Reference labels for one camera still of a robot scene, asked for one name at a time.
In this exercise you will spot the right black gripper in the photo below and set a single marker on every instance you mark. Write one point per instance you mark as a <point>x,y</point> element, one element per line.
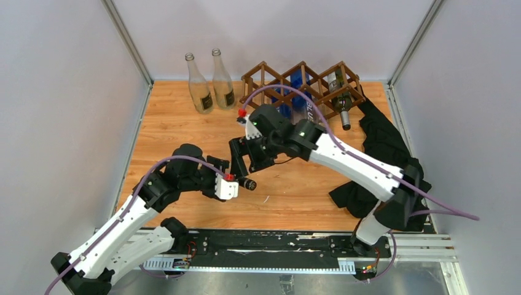
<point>238,147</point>

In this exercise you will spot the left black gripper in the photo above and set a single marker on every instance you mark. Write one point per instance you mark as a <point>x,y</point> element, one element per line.
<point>211,190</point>

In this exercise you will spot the clear bottle black cap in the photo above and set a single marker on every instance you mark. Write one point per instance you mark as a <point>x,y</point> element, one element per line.
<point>248,183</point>

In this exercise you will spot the clear glass bottle gold label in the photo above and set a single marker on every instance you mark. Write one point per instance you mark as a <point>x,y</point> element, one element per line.
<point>222,82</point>

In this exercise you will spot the blue clear square bottle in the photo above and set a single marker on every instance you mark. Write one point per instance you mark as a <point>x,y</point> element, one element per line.
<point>284,109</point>

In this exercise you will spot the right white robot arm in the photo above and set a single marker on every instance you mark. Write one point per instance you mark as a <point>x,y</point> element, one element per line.
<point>396,189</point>

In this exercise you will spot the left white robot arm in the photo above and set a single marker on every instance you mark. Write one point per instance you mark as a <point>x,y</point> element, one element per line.
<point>100,262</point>

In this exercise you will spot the dark green wine bottle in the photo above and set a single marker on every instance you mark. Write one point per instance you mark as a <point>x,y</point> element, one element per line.
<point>341,102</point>

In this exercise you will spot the brown wooden wine rack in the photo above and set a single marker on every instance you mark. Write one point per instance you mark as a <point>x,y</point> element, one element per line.
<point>262,79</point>

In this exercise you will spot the black cloth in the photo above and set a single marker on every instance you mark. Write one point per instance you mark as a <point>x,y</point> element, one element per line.
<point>384,143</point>

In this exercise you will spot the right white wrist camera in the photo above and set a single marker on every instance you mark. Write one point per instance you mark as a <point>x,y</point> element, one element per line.
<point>251,131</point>

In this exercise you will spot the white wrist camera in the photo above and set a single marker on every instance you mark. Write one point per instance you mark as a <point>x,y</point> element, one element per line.
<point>226,190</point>
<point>251,131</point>

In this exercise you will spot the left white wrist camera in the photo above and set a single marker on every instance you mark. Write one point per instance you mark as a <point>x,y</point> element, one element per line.
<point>226,190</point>

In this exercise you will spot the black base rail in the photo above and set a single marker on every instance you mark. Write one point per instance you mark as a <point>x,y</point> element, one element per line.
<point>275,250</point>

